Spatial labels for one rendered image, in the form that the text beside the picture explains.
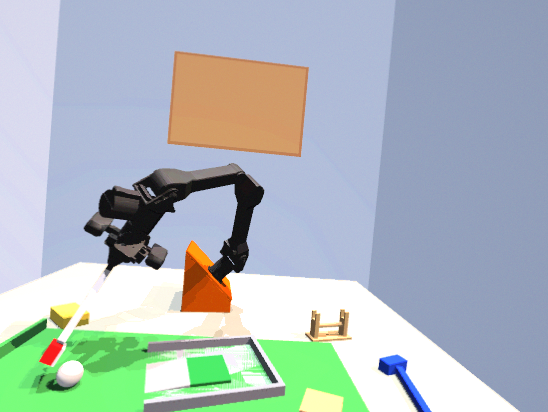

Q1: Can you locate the yellow block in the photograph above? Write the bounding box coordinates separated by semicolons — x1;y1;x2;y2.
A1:
50;303;90;329

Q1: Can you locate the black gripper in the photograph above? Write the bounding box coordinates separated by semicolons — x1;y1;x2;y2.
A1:
84;211;168;270

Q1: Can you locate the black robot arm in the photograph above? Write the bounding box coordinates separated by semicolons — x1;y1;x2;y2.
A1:
98;163;264;284

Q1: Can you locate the green flat mat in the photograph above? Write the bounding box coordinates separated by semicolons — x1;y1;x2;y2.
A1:
0;328;370;412

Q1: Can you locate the blue golf putter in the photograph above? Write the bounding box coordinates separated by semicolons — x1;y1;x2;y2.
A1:
378;355;431;412

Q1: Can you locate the white egg-shaped ball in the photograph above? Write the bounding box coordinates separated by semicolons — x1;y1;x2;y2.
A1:
56;361;84;387

